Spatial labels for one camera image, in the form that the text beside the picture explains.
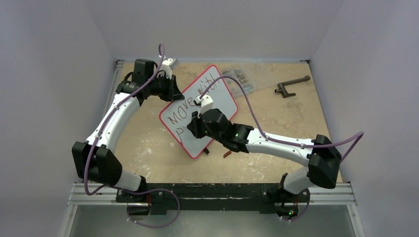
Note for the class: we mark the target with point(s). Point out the red marker cap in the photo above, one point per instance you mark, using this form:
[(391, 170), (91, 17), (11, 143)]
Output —
[(227, 154)]

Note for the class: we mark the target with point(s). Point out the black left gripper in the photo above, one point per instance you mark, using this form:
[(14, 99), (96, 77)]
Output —
[(173, 94)]

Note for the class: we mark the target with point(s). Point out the clear plastic screw box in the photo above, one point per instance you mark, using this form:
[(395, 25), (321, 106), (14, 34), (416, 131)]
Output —
[(251, 75)]

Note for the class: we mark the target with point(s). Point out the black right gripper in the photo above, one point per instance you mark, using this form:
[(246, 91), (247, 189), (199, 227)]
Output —
[(199, 125)]

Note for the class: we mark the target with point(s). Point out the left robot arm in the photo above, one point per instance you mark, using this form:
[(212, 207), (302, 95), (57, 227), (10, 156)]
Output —
[(94, 158)]

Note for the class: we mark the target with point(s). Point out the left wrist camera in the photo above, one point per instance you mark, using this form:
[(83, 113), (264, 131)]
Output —
[(167, 67)]

